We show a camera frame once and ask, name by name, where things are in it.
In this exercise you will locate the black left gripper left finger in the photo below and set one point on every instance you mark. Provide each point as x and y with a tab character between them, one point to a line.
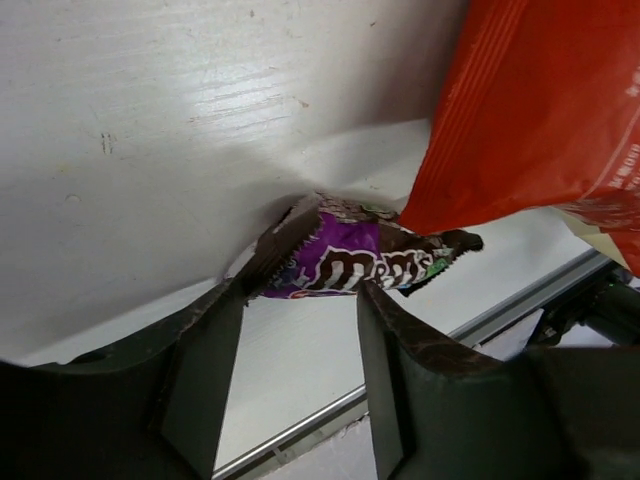
149	406

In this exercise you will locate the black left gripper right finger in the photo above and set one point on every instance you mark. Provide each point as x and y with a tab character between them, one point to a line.
595	395

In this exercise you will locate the purple M&M's packet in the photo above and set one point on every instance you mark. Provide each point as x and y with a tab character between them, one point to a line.
325	245

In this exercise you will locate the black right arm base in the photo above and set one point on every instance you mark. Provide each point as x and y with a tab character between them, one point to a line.
607	302

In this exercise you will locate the large red chips bag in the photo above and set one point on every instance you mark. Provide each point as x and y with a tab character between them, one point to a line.
540	108

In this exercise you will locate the white front cover board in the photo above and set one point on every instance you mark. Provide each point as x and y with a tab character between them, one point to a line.
297	407

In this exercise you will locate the aluminium front table rail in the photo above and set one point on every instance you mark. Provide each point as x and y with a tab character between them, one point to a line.
439	409

